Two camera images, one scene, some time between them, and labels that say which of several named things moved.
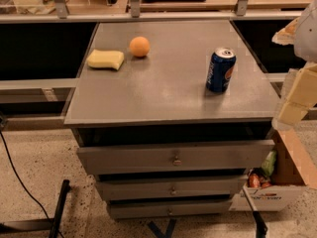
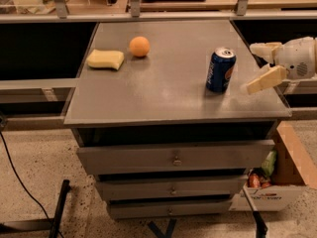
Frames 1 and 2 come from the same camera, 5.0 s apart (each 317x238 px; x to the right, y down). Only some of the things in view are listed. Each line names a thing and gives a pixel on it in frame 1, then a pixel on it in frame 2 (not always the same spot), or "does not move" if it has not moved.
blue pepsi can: (220, 69) does not move
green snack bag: (269, 162) does not move
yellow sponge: (106, 59) does not move
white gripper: (307, 37) to (296, 58)
